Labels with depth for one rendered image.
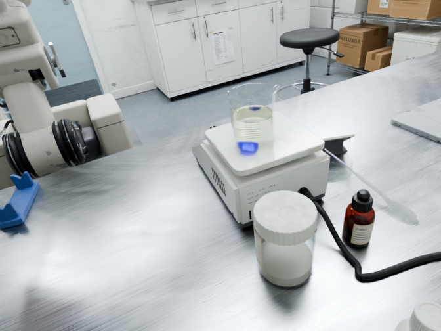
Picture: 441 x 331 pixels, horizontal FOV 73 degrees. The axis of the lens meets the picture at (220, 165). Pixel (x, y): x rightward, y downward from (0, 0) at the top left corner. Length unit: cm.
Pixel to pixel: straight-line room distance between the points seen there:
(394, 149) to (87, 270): 48
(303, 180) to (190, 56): 260
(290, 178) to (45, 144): 89
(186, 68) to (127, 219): 255
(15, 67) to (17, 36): 9
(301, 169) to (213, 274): 16
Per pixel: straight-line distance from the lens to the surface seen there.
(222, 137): 39
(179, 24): 286
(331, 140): 50
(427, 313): 24
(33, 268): 44
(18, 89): 117
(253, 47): 320
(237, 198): 34
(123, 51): 336
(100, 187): 53
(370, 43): 306
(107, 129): 136
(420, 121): 63
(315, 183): 39
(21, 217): 52
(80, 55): 331
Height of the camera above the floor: 102
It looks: 33 degrees down
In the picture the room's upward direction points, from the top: 8 degrees counter-clockwise
